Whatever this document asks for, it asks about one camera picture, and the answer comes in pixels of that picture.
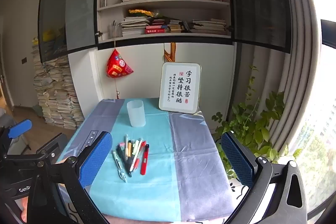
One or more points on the blue grey tablecloth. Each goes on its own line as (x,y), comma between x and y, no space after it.
(157,182)

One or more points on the green potted plant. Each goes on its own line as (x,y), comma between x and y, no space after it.
(252,124)

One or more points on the bunch of assorted pens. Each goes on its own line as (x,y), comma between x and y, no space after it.
(131,155)

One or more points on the clear correction pen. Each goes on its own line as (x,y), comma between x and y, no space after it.
(119,165)

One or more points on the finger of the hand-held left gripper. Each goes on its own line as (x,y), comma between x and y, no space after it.
(19,128)
(56,144)

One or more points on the stack of white books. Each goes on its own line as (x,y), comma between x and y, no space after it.
(135,27)

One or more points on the stack of red books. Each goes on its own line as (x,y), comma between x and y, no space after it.
(156,28)

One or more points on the white bookshelf cabinet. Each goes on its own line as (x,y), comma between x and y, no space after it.
(162,74)

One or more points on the small stack of mixed books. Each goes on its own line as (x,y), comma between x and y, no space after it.
(177,26)

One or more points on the red white pen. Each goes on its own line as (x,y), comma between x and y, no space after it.
(138,155)

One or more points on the translucent white cup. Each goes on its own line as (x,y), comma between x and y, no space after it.
(136,115)

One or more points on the stack of old books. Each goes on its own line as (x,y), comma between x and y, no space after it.
(57,92)

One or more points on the wide red pen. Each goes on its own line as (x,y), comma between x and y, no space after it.
(144,161)

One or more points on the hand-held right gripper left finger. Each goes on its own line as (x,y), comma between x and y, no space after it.
(95,158)

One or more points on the framed calligraphy sign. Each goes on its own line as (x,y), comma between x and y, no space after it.
(179,87)

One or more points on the yellow artificial flowers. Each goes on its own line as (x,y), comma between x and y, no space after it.
(140,13)

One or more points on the red pyramid hanging ornament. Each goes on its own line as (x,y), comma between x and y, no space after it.
(118,65)

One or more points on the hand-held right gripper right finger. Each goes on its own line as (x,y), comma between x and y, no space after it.
(237,158)

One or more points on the wide stack of pale books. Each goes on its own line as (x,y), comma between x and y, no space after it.
(208,27)

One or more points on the dark wall switch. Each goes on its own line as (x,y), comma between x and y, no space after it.
(24,60)

